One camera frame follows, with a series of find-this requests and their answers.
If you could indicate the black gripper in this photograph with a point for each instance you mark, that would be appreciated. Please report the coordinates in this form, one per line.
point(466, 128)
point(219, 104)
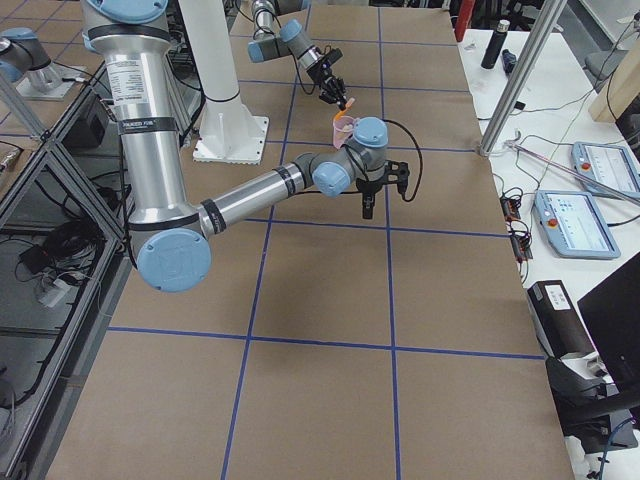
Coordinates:
point(369, 187)
point(319, 74)

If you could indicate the orange highlighter pen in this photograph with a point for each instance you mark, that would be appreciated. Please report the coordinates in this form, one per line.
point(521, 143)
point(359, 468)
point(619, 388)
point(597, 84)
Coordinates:
point(347, 107)

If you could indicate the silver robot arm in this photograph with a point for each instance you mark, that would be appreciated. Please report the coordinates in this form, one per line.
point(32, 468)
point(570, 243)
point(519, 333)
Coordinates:
point(273, 40)
point(169, 233)

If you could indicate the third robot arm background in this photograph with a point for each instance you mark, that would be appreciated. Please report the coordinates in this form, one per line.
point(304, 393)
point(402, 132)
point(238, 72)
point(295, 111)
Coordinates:
point(25, 62)

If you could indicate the lilac mesh pen holder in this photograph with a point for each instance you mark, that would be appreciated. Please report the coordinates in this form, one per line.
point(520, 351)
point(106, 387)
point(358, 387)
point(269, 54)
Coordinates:
point(343, 128)

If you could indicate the small circuit board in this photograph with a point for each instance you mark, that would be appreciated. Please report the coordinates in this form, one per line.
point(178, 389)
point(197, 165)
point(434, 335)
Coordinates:
point(510, 208)

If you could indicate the black water bottle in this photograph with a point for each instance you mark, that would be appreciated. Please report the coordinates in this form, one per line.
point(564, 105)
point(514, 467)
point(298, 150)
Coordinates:
point(496, 42)

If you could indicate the dark blue object on table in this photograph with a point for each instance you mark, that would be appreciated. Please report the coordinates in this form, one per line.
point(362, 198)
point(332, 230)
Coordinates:
point(509, 61)

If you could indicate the near blue teach pendant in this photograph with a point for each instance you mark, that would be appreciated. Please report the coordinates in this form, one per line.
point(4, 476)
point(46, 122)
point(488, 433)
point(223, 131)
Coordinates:
point(574, 225)

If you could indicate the blue teach pendant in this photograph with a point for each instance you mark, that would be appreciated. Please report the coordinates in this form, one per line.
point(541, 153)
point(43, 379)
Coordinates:
point(609, 165)
point(574, 225)

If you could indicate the brown black box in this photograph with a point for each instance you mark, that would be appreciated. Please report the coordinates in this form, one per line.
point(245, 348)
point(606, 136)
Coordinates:
point(558, 326)

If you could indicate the far blue teach pendant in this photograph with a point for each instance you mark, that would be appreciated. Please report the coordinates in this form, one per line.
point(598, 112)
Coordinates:
point(609, 165)

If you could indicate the metal rod on table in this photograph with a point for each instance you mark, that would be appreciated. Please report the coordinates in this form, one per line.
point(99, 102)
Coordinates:
point(592, 186)

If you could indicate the black monitor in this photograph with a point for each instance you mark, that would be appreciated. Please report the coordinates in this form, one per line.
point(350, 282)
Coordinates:
point(610, 312)

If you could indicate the black power adapter on floor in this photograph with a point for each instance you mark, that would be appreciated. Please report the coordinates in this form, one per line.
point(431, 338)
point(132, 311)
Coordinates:
point(35, 259)

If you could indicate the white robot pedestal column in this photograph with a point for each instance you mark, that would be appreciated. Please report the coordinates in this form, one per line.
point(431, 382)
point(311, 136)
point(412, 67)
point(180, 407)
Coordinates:
point(228, 132)

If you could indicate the aluminium frame post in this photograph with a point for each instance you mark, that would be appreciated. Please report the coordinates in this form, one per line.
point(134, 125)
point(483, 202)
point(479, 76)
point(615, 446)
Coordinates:
point(533, 46)

